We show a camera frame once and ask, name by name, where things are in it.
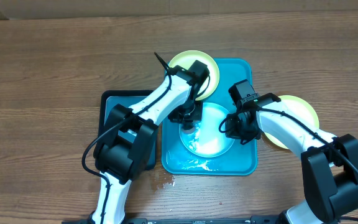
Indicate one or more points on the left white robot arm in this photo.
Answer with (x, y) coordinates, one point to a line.
(122, 150)

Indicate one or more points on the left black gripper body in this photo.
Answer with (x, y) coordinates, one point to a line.
(189, 114)

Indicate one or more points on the yellow-green plate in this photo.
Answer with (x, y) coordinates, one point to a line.
(185, 59)
(301, 108)

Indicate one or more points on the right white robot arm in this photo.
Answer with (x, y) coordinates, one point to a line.
(329, 164)

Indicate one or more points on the green scrubbing sponge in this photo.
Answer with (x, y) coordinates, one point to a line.
(189, 131)

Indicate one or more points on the light blue plate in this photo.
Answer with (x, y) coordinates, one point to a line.
(207, 140)

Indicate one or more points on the black water tray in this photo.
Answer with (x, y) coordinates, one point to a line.
(111, 98)

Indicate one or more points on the teal plastic serving tray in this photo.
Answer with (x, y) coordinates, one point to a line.
(238, 159)

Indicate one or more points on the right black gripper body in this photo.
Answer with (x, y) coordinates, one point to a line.
(245, 131)

